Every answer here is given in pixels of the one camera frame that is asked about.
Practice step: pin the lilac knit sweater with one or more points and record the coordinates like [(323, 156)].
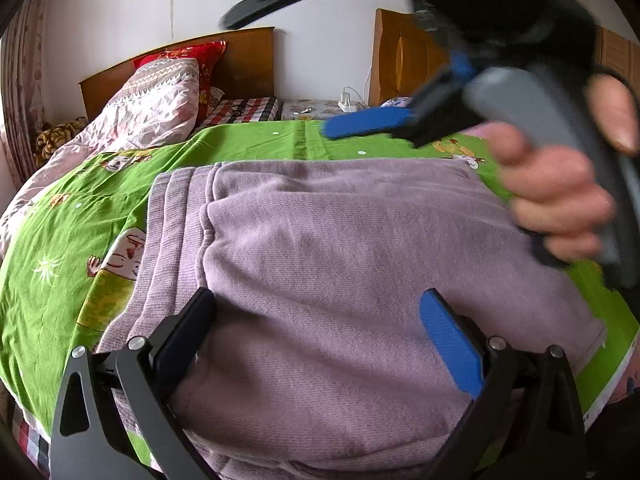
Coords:
[(325, 260)]

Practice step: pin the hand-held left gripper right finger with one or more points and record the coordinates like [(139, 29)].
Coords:
[(450, 340)]

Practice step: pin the tiger plush toy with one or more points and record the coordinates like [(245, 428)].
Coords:
[(55, 135)]

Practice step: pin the pink patterned curtain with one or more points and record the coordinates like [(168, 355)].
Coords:
[(22, 85)]

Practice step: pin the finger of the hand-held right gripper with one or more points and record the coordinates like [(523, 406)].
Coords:
[(365, 124)]

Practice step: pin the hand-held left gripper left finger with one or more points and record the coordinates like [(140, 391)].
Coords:
[(185, 330)]

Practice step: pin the wooden bed headboard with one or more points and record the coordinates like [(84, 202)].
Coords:
[(245, 65), (395, 60)]

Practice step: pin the person's right hand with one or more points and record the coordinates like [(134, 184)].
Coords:
[(550, 190)]

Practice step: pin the pink floral quilt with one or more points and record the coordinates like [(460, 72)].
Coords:
[(145, 105)]

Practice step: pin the pale floral bedsheet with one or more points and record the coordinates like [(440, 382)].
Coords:
[(310, 109)]

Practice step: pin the white power strip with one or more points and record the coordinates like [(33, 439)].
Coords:
[(350, 104)]

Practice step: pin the light wooden wardrobe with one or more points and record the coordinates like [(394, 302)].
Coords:
[(617, 52)]

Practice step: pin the green cartoon print blanket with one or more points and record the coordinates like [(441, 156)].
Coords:
[(65, 230)]

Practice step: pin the red patterned pillow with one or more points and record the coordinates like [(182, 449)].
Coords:
[(200, 57)]

